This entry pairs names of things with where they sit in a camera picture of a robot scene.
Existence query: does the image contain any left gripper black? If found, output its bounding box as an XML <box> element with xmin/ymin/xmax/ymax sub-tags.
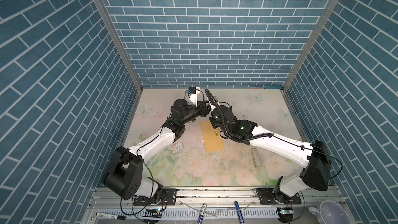
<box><xmin>179</xmin><ymin>101</ymin><xmax>212</xmax><ymax>127</ymax></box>

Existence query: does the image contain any brown kraft envelope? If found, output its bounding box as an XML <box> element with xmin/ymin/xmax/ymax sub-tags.
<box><xmin>200</xmin><ymin>121</ymin><xmax>224</xmax><ymax>153</ymax></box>

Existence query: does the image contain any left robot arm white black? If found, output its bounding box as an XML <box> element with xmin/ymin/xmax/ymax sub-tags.
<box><xmin>102</xmin><ymin>99</ymin><xmax>211</xmax><ymax>203</ymax></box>

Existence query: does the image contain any blue white marker pen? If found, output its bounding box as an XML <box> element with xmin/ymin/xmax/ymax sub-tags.
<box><xmin>197</xmin><ymin>204</ymin><xmax>207</xmax><ymax>224</ymax></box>

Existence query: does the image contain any left circuit board green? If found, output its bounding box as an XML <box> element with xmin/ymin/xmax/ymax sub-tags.
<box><xmin>142</xmin><ymin>209</ymin><xmax>163</xmax><ymax>224</ymax></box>

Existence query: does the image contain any circuit board green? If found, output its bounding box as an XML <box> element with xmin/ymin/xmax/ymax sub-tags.
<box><xmin>276</xmin><ymin>207</ymin><xmax>294</xmax><ymax>224</ymax></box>
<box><xmin>142</xmin><ymin>209</ymin><xmax>163</xmax><ymax>224</ymax></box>

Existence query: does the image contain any right circuit board green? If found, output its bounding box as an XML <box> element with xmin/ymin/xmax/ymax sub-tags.
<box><xmin>276</xmin><ymin>207</ymin><xmax>294</xmax><ymax>224</ymax></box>

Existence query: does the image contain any black marker pen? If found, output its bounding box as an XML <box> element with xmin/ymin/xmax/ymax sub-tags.
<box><xmin>96</xmin><ymin>212</ymin><xmax>126</xmax><ymax>220</ymax></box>

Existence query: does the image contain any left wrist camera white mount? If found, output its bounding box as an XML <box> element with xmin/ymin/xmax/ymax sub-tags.
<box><xmin>186</xmin><ymin>87</ymin><xmax>201</xmax><ymax>107</ymax></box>

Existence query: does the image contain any black corrugated cable conduit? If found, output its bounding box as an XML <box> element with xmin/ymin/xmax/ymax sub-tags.
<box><xmin>204</xmin><ymin>88</ymin><xmax>274</xmax><ymax>144</ymax></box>

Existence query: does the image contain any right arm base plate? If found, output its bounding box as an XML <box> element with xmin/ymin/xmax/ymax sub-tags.
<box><xmin>256</xmin><ymin>187</ymin><xmax>302</xmax><ymax>205</ymax></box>

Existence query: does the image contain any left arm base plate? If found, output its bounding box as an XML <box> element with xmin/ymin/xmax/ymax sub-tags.
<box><xmin>133</xmin><ymin>188</ymin><xmax>177</xmax><ymax>206</ymax></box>

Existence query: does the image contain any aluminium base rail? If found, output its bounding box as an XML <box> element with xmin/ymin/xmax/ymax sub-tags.
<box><xmin>82</xmin><ymin>186</ymin><xmax>352</xmax><ymax>224</ymax></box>

